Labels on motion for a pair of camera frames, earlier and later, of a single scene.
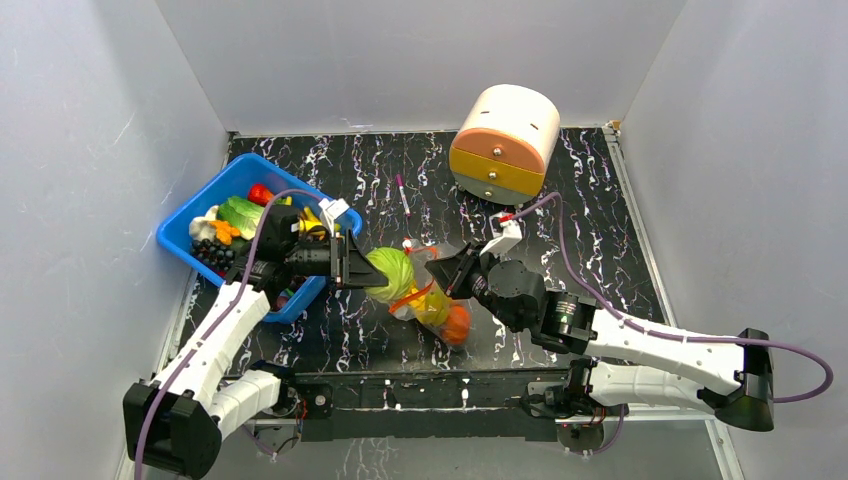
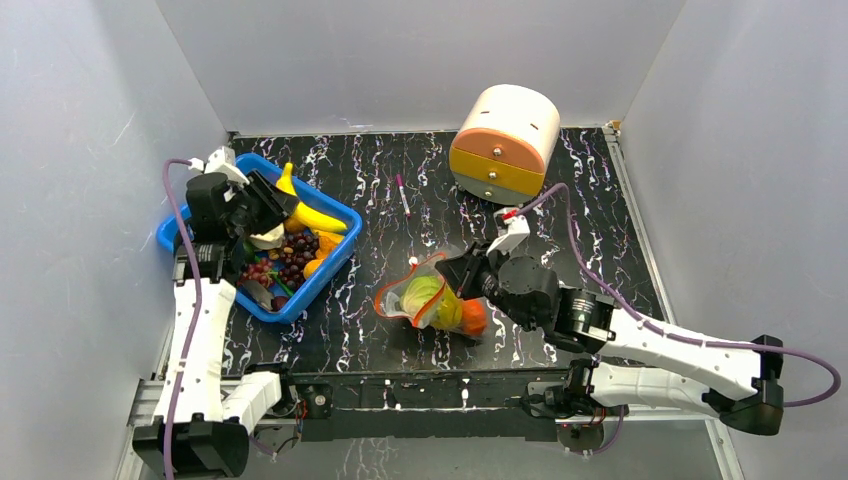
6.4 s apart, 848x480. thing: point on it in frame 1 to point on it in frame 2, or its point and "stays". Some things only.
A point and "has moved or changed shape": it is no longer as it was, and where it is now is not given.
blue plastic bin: [237, 181] stays
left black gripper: [351, 269] to [277, 205]
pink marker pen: [404, 199] stays
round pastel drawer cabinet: [500, 152] stays
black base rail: [450, 406] stays
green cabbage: [397, 268] to [418, 293]
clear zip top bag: [427, 302] has moved or changed shape
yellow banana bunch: [432, 308] to [447, 312]
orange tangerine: [457, 327] has moved or changed shape
